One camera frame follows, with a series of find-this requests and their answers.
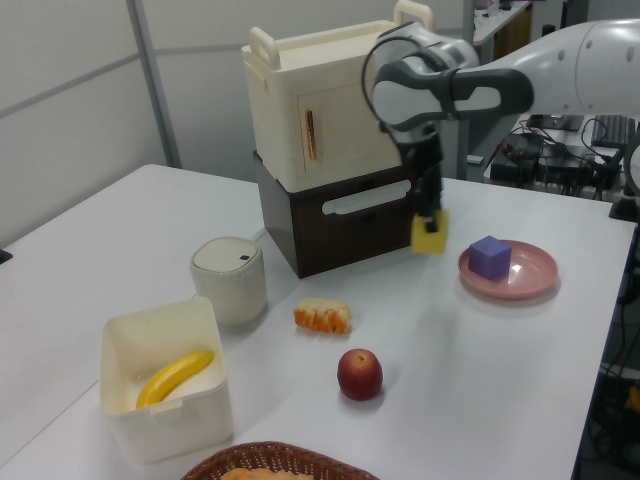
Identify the dark brown drawer box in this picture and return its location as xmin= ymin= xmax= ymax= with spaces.
xmin=253 ymin=149 xmax=442 ymax=280

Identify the black electronics box with cables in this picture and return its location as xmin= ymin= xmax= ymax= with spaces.
xmin=489 ymin=130 xmax=624 ymax=197

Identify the orange bread piece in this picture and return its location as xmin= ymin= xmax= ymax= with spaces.
xmin=292 ymin=297 xmax=355 ymax=336

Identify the grey metal partition post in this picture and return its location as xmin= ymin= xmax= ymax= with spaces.
xmin=130 ymin=0 xmax=182 ymax=169

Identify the black stand with base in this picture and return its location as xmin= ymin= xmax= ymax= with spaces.
xmin=608 ymin=130 xmax=640 ymax=225

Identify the yellow cube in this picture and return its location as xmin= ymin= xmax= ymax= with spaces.
xmin=410 ymin=208 xmax=450 ymax=256

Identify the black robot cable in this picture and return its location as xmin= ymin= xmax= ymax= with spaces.
xmin=360 ymin=33 xmax=426 ymax=132

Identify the small white lidded bin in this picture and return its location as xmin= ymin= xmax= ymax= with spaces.
xmin=189 ymin=236 xmax=269 ymax=327

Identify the purple cube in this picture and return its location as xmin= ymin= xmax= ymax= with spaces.
xmin=468 ymin=234 xmax=513 ymax=282

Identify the black flat device on desk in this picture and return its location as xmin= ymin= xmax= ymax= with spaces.
xmin=524 ymin=113 xmax=586 ymax=133

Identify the brown wicker basket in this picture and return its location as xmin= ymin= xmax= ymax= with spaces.
xmin=179 ymin=440 xmax=382 ymax=480

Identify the cream plastic cabinet with handles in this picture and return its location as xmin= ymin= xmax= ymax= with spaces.
xmin=240 ymin=0 xmax=438 ymax=193

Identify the orange bread in basket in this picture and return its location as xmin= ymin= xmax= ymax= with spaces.
xmin=219 ymin=466 xmax=314 ymax=480

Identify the yellow toy banana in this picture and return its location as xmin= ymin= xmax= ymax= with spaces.
xmin=135 ymin=349 xmax=216 ymax=410

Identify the red toy apple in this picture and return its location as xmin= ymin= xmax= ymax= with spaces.
xmin=336 ymin=348 xmax=385 ymax=402

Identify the black keyboard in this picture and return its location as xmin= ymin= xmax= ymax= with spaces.
xmin=590 ymin=114 xmax=636 ymax=149

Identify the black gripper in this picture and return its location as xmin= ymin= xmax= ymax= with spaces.
xmin=395 ymin=124 xmax=446 ymax=235

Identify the white square plastic container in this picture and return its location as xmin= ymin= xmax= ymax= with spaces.
xmin=101 ymin=295 xmax=235 ymax=466

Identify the wooden background desk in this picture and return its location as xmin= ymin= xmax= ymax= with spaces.
xmin=471 ymin=0 xmax=535 ymax=47

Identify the pink plate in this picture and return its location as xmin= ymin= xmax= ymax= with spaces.
xmin=458 ymin=239 xmax=560 ymax=301

